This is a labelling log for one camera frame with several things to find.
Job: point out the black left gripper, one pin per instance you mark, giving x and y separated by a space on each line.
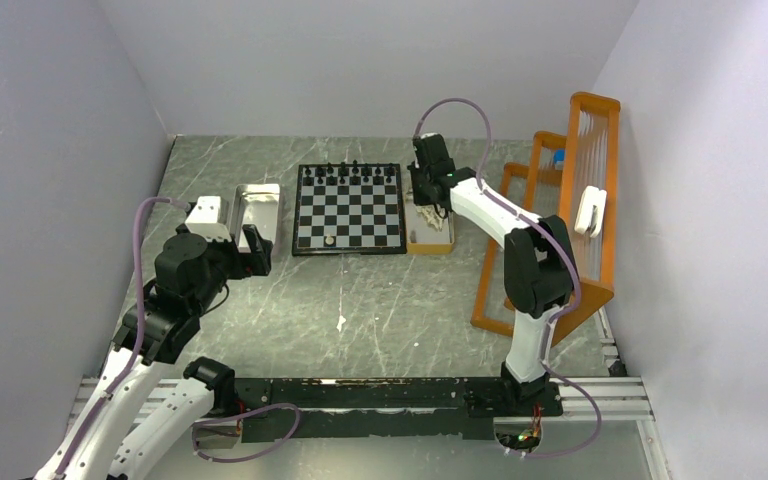
246 263

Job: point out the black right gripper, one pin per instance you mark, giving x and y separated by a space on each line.
419 199

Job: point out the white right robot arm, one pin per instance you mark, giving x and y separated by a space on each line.
539 275

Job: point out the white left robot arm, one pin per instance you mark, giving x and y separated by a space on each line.
192 268

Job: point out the yellow tray of white pieces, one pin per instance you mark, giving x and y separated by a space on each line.
427 231

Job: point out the black white chess board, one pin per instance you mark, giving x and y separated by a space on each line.
366 220

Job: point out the silver metal tray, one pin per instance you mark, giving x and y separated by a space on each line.
259 205

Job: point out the blue cap bottle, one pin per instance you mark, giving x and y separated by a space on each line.
558 159

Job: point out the white clip object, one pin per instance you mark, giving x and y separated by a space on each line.
590 215

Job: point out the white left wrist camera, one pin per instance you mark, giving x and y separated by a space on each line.
209 219

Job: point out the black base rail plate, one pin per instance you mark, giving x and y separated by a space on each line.
318 408

